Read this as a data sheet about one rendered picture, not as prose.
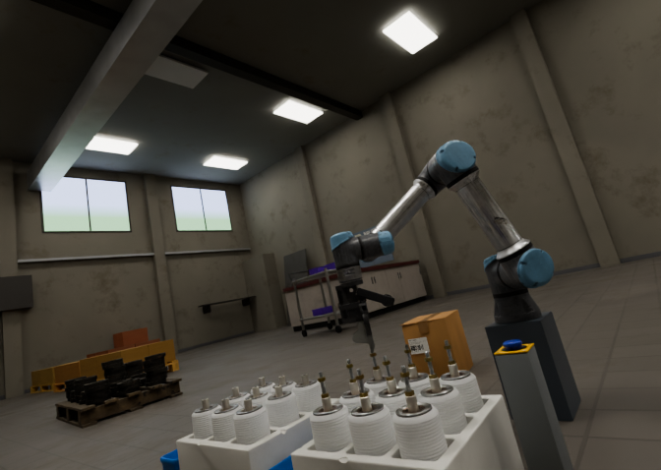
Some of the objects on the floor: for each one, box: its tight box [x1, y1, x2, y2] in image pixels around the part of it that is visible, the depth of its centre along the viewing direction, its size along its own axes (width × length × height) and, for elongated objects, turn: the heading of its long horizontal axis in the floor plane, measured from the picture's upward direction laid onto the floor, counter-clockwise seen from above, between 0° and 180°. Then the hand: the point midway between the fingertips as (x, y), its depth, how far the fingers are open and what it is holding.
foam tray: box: [291, 395, 524, 470], centre depth 90 cm, size 39×39×18 cm
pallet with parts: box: [55, 352, 183, 429], centre depth 340 cm, size 78×113×41 cm
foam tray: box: [176, 398, 340, 470], centre depth 122 cm, size 39×39×18 cm
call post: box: [495, 345, 573, 470], centre depth 80 cm, size 7×7×31 cm
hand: (373, 346), depth 111 cm, fingers open, 3 cm apart
